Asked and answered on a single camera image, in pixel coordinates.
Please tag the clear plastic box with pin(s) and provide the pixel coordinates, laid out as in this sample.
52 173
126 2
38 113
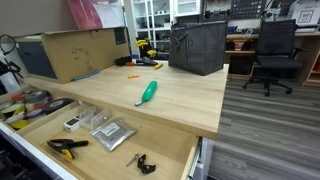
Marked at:
95 120

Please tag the small yellow clip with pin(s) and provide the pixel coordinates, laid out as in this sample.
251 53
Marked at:
158 66

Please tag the black clamp mount with screw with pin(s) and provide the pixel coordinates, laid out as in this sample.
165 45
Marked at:
145 165

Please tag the wooden tape drawer white front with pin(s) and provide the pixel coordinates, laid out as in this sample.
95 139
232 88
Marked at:
50 117

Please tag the black tool orange grip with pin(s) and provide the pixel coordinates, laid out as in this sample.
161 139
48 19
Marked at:
145 61

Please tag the blue thin tape roll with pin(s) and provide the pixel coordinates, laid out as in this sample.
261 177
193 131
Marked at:
35 114

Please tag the blue strip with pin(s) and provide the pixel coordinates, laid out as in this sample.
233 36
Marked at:
85 76

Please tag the silver foil bag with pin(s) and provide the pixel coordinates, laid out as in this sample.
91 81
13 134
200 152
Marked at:
113 133

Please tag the white shelving unit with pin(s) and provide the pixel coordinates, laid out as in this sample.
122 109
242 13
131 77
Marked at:
150 16

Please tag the large black tape roll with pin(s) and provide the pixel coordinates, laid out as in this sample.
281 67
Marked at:
56 105

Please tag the dark wall tool panel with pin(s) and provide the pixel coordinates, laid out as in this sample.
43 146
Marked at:
246 8

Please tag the small purple tape roll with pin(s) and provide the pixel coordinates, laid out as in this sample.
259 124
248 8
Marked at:
47 99

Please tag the red board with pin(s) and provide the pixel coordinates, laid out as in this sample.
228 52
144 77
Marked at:
83 8

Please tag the white digital timer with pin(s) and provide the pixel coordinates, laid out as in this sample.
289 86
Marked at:
71 124

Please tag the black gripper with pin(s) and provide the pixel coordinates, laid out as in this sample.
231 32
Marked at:
4 68

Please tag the wooden tool drawer white front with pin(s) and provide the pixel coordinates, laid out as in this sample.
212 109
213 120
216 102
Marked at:
160 146

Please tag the yellow green tape roll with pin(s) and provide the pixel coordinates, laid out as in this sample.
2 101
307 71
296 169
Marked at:
15 110

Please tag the black box shaped tool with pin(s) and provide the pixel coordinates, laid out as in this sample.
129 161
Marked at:
122 61

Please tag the yellow black clamps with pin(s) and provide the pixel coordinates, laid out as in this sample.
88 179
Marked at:
141 42

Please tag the black fabric tote bag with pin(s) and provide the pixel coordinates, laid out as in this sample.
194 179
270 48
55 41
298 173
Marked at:
200 46

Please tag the small red white box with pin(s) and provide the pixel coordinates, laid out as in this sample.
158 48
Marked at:
238 45

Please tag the white cardboard box red logo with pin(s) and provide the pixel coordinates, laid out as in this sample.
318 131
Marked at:
305 15

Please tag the large grey duct tape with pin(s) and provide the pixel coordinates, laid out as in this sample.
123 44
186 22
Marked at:
36 96

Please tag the wooden desk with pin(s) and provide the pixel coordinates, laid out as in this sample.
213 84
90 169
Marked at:
305 60

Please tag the cardboard box with dark panel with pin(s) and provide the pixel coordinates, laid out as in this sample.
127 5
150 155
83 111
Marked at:
66 56

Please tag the black mesh office chair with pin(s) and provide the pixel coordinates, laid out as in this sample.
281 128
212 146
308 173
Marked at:
276 43

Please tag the red thin tape roll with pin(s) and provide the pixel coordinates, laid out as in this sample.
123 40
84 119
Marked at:
40 105

